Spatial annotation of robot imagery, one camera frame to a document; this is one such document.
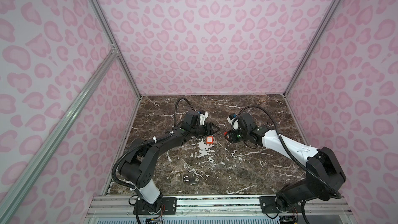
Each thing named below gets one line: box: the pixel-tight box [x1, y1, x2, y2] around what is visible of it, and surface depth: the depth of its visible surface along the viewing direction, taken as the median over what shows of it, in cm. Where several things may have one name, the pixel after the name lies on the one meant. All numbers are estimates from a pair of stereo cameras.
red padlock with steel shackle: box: [205, 135, 215, 145], surface depth 96 cm
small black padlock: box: [182, 175, 196, 186], surface depth 82 cm
